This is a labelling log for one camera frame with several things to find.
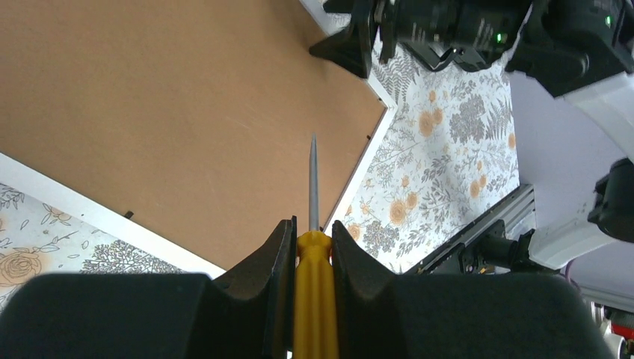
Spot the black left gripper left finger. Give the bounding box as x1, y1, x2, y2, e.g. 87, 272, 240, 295
1, 218, 297, 358

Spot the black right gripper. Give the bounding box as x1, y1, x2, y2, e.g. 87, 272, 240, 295
309, 0, 532, 79

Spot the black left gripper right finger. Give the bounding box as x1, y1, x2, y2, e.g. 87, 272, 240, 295
332, 221, 612, 358

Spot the yellow handled screwdriver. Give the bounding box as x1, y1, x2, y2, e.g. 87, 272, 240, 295
292, 135, 339, 358

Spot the white picture frame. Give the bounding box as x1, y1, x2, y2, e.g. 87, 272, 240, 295
1, 1, 386, 271

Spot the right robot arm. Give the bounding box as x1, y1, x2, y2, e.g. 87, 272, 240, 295
331, 47, 608, 273

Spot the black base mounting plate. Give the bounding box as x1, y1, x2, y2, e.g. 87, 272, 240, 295
405, 184, 535, 275

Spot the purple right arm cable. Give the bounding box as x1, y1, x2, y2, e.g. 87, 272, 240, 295
563, 258, 578, 289

